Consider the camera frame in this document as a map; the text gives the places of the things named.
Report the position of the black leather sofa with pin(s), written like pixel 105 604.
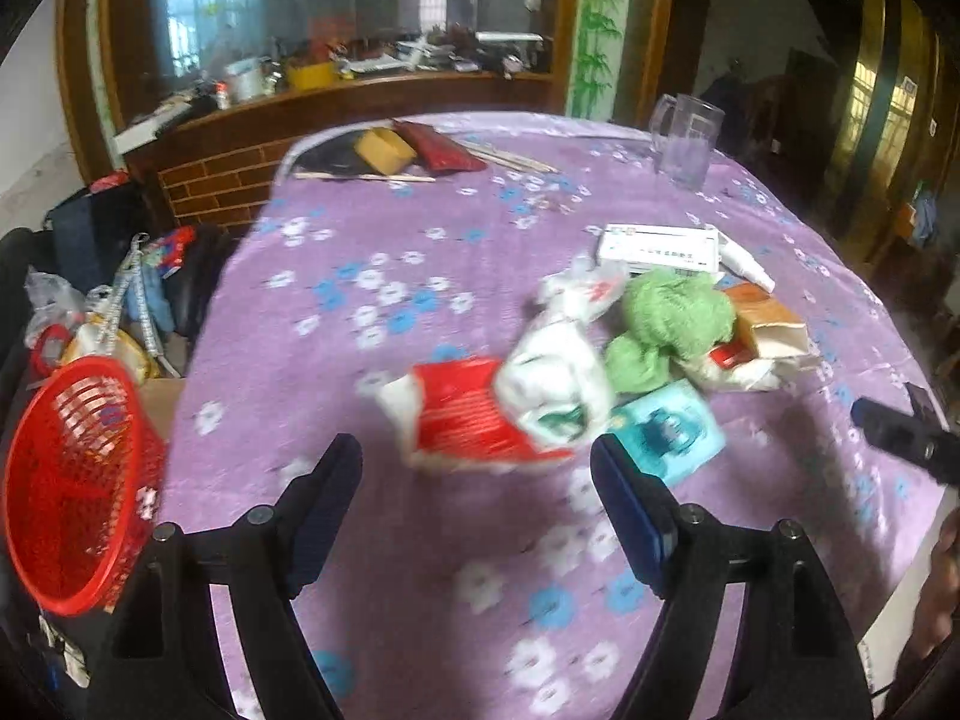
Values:
pixel 15 270

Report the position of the dark red pouch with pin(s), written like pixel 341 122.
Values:
pixel 442 150

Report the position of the white pot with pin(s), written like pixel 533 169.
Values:
pixel 246 79

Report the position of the black bag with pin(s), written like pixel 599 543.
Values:
pixel 199 277

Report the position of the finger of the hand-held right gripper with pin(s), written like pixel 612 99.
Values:
pixel 921 401
pixel 892 431

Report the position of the clear glass mug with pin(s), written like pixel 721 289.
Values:
pixel 690 142

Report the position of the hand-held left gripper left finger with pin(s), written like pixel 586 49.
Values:
pixel 330 499

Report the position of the wooden brick-pattern counter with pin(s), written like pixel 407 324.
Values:
pixel 225 157

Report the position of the clear plastic bag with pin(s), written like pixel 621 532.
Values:
pixel 49 300

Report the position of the dark blue bag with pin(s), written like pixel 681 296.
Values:
pixel 90 232

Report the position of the black hand fan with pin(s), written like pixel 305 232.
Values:
pixel 330 157

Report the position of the red printed box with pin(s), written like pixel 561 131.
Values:
pixel 171 251

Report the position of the green cloth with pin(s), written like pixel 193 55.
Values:
pixel 675 315

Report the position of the white medicine box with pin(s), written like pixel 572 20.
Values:
pixel 660 247

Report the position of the crumpled white plastic bag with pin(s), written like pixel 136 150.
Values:
pixel 555 360

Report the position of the flat white box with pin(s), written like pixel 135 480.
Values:
pixel 146 131

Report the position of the yellow sponge block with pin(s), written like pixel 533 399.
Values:
pixel 382 150

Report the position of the white bag with red label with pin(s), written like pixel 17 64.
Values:
pixel 457 412

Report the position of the cardboard box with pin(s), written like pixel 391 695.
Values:
pixel 161 401

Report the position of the white tube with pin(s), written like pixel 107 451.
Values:
pixel 744 268

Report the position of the blue cloth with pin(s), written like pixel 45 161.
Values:
pixel 150 300

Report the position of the red plastic basket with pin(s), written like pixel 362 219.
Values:
pixel 75 480

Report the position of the teal cartoon tissue packet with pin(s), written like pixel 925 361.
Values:
pixel 667 431

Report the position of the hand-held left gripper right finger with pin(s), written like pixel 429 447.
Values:
pixel 626 499

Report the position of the purple floral tablecloth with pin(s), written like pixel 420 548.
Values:
pixel 420 255

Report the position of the yellow box on counter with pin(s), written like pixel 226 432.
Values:
pixel 311 75

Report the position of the bamboo painted pillar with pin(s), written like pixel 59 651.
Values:
pixel 596 30

